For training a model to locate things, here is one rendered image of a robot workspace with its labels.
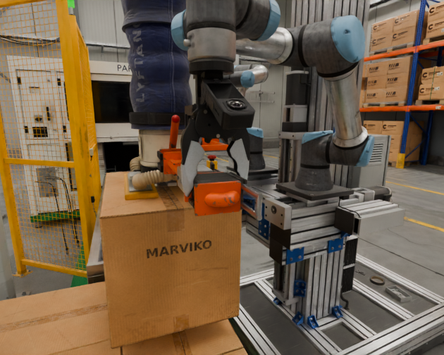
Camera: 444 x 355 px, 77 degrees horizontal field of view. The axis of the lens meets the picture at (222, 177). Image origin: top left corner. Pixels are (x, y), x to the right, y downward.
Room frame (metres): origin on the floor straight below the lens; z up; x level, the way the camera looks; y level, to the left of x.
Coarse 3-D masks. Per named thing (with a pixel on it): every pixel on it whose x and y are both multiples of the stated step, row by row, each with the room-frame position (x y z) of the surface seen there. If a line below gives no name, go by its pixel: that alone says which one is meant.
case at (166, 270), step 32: (160, 192) 0.90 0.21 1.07; (128, 224) 0.69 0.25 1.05; (160, 224) 0.72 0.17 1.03; (192, 224) 0.75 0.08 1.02; (224, 224) 0.79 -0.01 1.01; (128, 256) 0.69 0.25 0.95; (160, 256) 0.72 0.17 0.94; (192, 256) 0.75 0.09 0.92; (224, 256) 0.79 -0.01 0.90; (128, 288) 0.69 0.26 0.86; (160, 288) 0.72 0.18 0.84; (192, 288) 0.75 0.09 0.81; (224, 288) 0.79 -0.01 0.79; (128, 320) 0.69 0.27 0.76; (160, 320) 0.72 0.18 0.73; (192, 320) 0.75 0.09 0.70
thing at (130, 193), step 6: (126, 174) 1.11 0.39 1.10; (126, 180) 0.99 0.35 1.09; (126, 186) 0.91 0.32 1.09; (132, 186) 0.89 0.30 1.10; (150, 186) 0.89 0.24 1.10; (126, 192) 0.83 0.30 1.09; (132, 192) 0.83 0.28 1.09; (138, 192) 0.83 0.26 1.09; (144, 192) 0.83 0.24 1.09; (150, 192) 0.84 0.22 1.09; (156, 192) 0.84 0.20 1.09; (126, 198) 0.81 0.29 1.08; (132, 198) 0.81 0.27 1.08; (138, 198) 0.82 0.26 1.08; (144, 198) 0.83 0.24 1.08; (150, 198) 0.83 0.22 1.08
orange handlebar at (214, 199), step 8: (216, 144) 1.13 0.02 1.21; (224, 144) 1.14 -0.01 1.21; (176, 160) 0.69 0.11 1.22; (176, 168) 0.62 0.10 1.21; (216, 192) 0.40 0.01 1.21; (224, 192) 0.40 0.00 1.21; (232, 192) 0.41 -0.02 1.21; (208, 200) 0.40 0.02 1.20; (216, 200) 0.39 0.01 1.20; (224, 200) 0.39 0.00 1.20; (232, 200) 0.40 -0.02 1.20
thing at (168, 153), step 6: (162, 150) 0.80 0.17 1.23; (168, 150) 0.81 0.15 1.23; (174, 150) 0.81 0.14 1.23; (180, 150) 0.82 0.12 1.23; (162, 156) 0.73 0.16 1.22; (168, 156) 0.73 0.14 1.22; (174, 156) 0.74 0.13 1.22; (180, 156) 0.74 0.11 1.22; (162, 162) 0.75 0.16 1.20; (162, 168) 0.73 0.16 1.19; (168, 168) 0.73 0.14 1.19
